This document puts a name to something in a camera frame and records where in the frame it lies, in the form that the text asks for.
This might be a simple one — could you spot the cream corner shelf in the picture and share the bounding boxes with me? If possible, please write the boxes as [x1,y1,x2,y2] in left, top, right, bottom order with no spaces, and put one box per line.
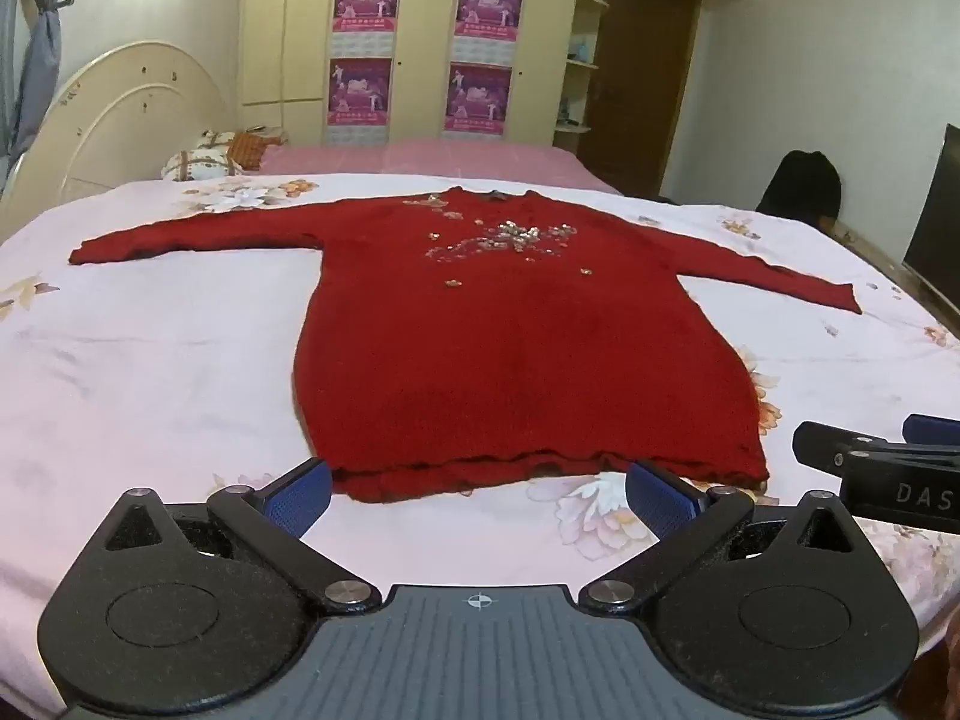
[553,0,610,155]

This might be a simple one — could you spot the blue-grey curtain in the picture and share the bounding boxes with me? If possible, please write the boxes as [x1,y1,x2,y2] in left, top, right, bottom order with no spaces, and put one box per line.
[0,0,74,160]

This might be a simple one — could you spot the pink bed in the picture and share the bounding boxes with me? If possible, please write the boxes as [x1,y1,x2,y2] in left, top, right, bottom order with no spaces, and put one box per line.
[255,137,623,196]

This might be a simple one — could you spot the orange patterned pillow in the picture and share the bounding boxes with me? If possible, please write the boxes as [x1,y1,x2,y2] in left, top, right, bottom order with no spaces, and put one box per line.
[225,130,290,173]

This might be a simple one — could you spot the red sequined sweater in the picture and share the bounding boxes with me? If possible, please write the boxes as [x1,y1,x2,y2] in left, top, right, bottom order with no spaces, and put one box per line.
[69,186,862,505]

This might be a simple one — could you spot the cream arched headboard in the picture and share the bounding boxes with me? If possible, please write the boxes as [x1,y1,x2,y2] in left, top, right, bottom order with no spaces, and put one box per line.
[0,41,241,203]

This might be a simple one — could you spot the floral white bedsheet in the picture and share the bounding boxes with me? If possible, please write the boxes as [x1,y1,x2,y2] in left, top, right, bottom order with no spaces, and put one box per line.
[0,172,960,713]

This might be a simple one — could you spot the purple wall poster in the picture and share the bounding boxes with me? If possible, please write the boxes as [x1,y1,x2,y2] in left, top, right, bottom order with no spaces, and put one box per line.
[444,64,513,137]
[326,58,393,145]
[332,0,401,57]
[454,0,524,65]

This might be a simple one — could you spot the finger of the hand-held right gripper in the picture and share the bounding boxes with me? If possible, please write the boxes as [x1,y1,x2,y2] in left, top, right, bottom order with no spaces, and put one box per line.
[902,414,960,445]
[793,422,960,475]

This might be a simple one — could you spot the brown wooden door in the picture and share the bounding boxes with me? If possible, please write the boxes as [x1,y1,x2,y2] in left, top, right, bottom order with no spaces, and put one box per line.
[581,0,702,196]

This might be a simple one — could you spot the cream wardrobe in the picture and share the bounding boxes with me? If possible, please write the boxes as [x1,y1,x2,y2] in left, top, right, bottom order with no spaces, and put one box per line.
[240,0,751,152]

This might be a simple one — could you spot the dark flat screen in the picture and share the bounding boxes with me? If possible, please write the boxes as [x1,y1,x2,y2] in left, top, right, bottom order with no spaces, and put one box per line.
[900,124,960,302]

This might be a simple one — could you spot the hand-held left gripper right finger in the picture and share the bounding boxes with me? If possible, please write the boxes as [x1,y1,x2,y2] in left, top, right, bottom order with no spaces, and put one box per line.
[579,459,863,620]

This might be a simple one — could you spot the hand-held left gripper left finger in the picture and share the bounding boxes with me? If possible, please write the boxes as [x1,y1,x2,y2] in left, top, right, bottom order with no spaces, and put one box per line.
[97,457,380,616]

